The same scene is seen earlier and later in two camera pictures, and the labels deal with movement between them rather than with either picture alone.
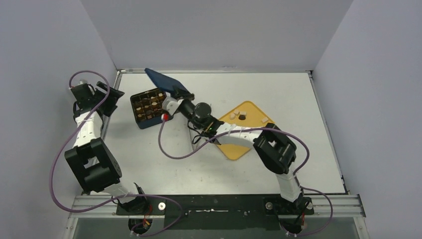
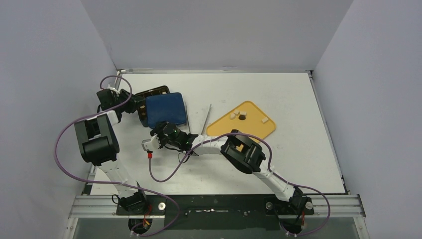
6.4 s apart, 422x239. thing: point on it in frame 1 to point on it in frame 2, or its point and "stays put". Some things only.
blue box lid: x=166 y=83 to x=168 y=108
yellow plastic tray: x=245 y=114 stays put
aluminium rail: x=328 y=206 stays put
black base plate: x=229 y=212 stays put
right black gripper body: x=179 y=97 to x=158 y=132
